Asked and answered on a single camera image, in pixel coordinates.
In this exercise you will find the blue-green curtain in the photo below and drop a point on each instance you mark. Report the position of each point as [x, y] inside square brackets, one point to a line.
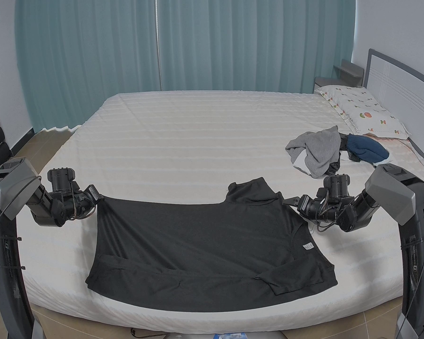
[251, 30]
[92, 48]

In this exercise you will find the bed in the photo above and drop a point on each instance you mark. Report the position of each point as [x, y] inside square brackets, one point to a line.
[198, 136]

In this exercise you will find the grey bedside table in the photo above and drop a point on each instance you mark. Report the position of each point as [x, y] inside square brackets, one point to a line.
[349, 70]

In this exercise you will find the black long-sleeved top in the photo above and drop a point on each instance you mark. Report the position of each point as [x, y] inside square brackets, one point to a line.
[198, 245]

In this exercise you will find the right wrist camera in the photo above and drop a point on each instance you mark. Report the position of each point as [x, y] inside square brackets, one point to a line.
[306, 204]

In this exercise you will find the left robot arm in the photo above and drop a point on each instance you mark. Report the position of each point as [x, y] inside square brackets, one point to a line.
[14, 189]

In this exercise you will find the white printed pillow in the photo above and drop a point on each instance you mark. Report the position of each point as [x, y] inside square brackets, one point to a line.
[360, 108]

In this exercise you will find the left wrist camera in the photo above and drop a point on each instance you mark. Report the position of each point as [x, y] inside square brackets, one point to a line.
[94, 193]

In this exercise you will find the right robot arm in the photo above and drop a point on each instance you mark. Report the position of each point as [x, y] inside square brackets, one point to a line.
[392, 196]

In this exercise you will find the black garment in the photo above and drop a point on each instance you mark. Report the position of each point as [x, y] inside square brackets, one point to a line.
[334, 170]

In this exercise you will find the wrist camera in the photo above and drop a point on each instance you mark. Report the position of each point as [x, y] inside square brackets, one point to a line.
[306, 204]
[94, 193]

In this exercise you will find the dark blue garment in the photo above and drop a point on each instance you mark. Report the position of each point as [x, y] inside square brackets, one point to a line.
[367, 148]

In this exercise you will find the white garment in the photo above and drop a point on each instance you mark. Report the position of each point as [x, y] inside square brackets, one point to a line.
[382, 161]
[300, 164]

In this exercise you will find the grey garment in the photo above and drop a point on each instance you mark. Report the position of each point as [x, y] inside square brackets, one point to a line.
[318, 150]

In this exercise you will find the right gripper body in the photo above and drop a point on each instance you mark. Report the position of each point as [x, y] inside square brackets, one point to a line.
[325, 211]

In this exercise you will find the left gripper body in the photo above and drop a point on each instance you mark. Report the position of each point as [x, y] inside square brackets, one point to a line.
[76, 207]

